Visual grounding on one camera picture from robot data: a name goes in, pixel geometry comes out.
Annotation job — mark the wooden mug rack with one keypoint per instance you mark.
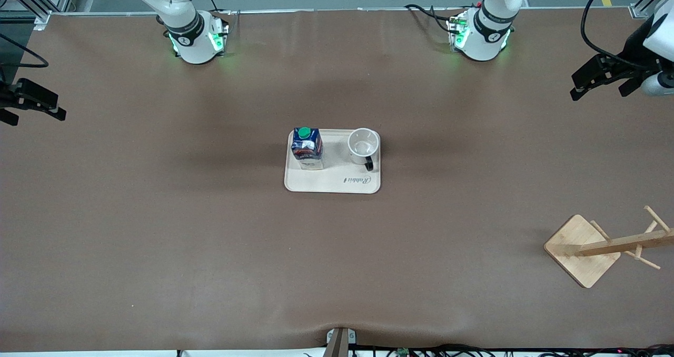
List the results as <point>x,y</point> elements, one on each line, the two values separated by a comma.
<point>576,246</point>

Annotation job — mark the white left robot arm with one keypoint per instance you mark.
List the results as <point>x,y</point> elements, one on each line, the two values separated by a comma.
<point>487,36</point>

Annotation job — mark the blue white milk carton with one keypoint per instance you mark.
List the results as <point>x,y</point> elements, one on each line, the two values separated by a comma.
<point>307,146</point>

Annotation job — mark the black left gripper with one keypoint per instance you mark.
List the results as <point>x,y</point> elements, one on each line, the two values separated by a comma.
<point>633,52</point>

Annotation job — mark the cream tray with bear print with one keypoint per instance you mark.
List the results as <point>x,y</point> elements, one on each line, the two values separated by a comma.
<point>331,182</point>

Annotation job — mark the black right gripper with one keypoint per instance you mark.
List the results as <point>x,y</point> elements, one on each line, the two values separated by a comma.
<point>6,98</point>

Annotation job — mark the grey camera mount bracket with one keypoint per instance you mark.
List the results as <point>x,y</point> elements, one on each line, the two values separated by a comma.
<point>341,342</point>

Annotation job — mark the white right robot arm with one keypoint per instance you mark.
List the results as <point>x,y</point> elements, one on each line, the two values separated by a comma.
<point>189,36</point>

